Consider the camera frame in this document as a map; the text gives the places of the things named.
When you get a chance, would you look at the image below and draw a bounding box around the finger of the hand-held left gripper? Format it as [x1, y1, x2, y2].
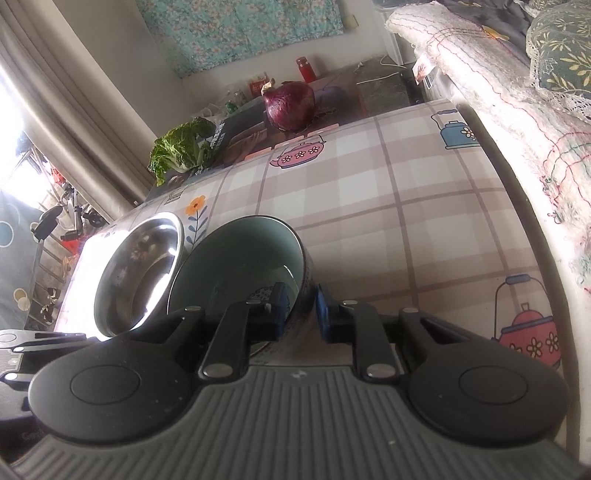
[0, 368, 36, 385]
[0, 329, 100, 355]

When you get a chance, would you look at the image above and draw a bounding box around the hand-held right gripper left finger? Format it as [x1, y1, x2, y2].
[139, 282, 293, 383]

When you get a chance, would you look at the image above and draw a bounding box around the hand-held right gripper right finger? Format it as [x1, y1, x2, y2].
[315, 282, 459, 383]

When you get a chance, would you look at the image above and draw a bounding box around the green ceramic bowl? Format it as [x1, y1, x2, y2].
[167, 215, 315, 358]

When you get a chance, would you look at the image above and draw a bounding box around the stainless steel bowl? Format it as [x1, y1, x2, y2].
[93, 211, 186, 343]

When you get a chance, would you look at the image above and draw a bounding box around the grey cloth with circles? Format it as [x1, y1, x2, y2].
[0, 189, 61, 324]

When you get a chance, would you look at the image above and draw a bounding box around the black padded seat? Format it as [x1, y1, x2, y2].
[33, 205, 64, 241]

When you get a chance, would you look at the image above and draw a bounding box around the plaid printed tablecloth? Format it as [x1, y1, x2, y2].
[53, 99, 561, 370]

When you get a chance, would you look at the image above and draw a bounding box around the folded stroller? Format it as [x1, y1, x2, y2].
[55, 182, 109, 232]

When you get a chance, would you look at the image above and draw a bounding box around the napa cabbage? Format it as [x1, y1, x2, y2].
[148, 117, 218, 186]

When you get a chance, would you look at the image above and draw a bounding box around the red onion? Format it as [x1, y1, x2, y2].
[263, 80, 316, 132]

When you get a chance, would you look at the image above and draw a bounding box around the beige curtain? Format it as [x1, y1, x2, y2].
[0, 0, 160, 222]

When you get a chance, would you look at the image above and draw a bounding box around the white crocheted blanket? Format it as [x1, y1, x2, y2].
[385, 7, 591, 296]

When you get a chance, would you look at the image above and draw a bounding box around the grey duvet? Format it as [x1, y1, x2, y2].
[438, 0, 536, 61]

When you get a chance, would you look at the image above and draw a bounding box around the green floral cushion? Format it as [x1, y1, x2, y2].
[526, 4, 591, 102]

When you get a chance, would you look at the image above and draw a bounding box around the white cable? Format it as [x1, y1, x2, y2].
[355, 54, 409, 86]

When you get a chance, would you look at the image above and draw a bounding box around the teal floral wall cloth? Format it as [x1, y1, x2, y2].
[136, 0, 345, 78]

